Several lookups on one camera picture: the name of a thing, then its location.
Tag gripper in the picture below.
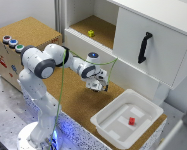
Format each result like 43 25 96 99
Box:
85 74 110 93

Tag yellow block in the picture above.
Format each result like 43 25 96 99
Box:
87 29 96 38

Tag pink block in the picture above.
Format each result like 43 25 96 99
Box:
127 116 137 126

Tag white plastic box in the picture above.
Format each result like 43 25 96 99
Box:
89 88 165 150

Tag white cabinet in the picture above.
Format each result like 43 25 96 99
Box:
61 0 187 107

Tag white sliding door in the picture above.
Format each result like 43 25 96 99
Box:
112 6 187 90

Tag green button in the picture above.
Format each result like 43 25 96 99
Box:
14 43 26 54

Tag wooden drawer box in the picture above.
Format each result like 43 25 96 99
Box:
0 16 64 92

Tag blue button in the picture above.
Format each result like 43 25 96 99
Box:
8 38 19 49

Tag red button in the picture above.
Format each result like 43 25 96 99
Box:
2 34 13 45

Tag green cable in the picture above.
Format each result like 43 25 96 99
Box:
50 46 119 150

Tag black door handle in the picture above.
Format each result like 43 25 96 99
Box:
137 31 154 65

